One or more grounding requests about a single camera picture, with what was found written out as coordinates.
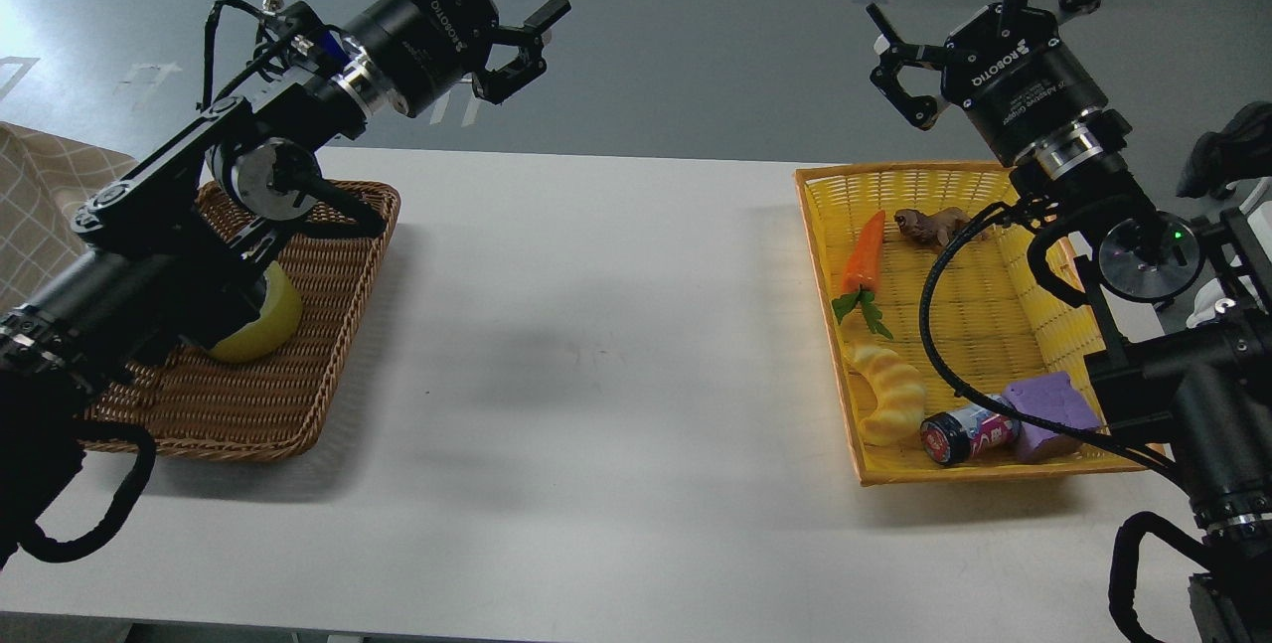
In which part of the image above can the yellow toy croissant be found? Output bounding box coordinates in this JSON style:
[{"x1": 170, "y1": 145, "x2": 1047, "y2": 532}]
[{"x1": 840, "y1": 318, "x2": 927, "y2": 445}]

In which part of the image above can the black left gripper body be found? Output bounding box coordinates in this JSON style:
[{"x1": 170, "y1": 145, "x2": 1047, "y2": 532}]
[{"x1": 343, "y1": 0, "x2": 497, "y2": 118}]

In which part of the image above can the brown toy lion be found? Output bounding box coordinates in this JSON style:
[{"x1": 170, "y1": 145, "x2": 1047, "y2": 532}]
[{"x1": 893, "y1": 207, "x2": 973, "y2": 250}]

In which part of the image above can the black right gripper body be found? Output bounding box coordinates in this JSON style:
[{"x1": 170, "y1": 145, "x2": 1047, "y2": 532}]
[{"x1": 941, "y1": 3, "x2": 1130, "y2": 166}]

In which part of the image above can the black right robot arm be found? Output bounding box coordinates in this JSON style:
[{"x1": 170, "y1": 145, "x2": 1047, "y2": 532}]
[{"x1": 868, "y1": 0, "x2": 1269, "y2": 642}]

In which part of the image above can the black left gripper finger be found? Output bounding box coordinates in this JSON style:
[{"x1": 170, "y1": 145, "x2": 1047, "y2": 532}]
[{"x1": 471, "y1": 0, "x2": 572, "y2": 104}]

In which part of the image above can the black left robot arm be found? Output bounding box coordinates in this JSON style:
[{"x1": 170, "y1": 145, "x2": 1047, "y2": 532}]
[{"x1": 3, "y1": 0, "x2": 571, "y2": 563}]

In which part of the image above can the red black can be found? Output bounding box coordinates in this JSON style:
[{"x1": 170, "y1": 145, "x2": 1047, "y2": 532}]
[{"x1": 918, "y1": 402, "x2": 1023, "y2": 466}]

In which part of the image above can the orange toy carrot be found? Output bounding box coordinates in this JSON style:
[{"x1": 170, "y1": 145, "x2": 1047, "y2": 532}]
[{"x1": 831, "y1": 210, "x2": 894, "y2": 341}]

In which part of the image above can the beige checkered cloth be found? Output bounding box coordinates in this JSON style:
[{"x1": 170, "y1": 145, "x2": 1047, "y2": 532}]
[{"x1": 1, "y1": 122, "x2": 137, "y2": 311}]

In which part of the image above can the yellow tape roll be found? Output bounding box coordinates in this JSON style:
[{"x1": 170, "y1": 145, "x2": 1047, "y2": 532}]
[{"x1": 206, "y1": 262, "x2": 303, "y2": 363}]

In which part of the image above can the brown wicker basket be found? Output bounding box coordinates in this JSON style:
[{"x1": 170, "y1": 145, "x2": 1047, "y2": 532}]
[{"x1": 86, "y1": 180, "x2": 401, "y2": 463}]

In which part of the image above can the yellow plastic basket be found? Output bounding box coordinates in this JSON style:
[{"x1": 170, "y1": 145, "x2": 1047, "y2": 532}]
[{"x1": 794, "y1": 160, "x2": 1136, "y2": 485}]

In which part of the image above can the purple foam block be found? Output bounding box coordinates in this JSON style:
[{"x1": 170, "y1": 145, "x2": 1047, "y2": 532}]
[{"x1": 1004, "y1": 371, "x2": 1102, "y2": 465}]

